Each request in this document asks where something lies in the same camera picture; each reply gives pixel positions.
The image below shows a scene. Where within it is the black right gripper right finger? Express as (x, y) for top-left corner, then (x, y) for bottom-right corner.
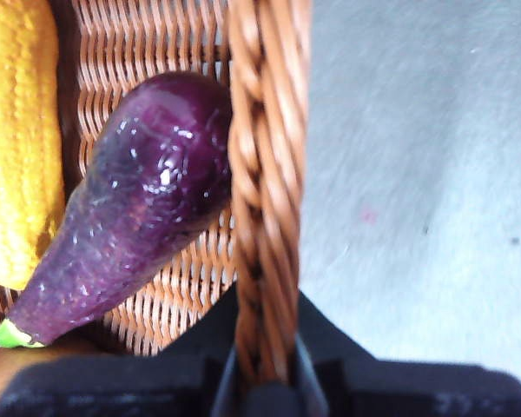
(294, 290), (521, 417)

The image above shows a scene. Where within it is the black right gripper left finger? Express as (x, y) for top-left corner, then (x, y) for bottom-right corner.
(0, 281), (241, 417)

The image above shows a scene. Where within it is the brown potato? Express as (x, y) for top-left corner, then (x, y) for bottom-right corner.
(0, 336), (114, 409)

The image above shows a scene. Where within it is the purple eggplant with green stem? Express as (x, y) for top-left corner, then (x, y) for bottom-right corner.
(0, 71), (234, 349)

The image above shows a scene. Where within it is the brown woven wicker basket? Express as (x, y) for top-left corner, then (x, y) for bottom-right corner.
(0, 0), (313, 387)

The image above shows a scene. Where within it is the yellow corn cob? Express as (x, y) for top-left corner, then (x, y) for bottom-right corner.
(0, 0), (66, 291)

